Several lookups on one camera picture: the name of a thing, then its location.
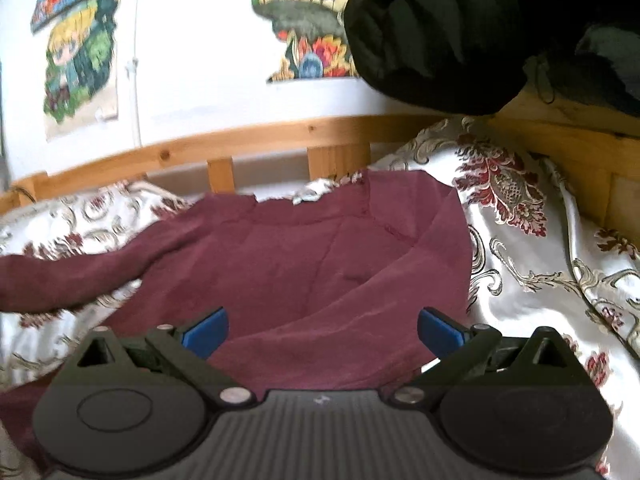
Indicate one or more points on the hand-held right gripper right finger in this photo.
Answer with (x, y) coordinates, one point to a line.
(436, 331)

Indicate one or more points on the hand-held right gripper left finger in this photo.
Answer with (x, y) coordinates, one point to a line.
(209, 334)

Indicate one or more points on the maroon sweater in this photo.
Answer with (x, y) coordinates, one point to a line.
(300, 270)

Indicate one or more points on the white floral bedspread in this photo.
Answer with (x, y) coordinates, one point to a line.
(530, 270)

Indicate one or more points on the black jacket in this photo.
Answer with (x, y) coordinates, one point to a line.
(440, 30)

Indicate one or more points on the wooden bed frame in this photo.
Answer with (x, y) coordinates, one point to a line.
(280, 136)

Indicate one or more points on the cartoon character wall poster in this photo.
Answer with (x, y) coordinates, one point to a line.
(80, 75)

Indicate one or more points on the floral landscape wall poster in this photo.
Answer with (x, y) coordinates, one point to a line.
(305, 25)

